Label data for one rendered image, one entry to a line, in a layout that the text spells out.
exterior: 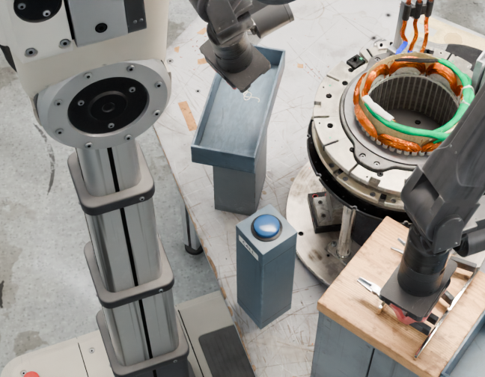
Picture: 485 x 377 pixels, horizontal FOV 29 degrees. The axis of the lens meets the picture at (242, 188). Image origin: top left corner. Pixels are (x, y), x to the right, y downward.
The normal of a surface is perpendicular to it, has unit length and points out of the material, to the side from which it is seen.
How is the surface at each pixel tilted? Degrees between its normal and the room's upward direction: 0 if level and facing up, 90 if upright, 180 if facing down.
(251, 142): 0
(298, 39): 0
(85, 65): 109
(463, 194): 81
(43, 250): 0
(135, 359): 90
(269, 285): 90
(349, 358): 90
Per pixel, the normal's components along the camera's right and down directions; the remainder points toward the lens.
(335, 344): -0.61, 0.65
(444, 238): 0.35, 0.67
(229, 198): -0.23, 0.79
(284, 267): 0.61, 0.65
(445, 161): -0.86, -0.05
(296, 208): 0.00, -0.58
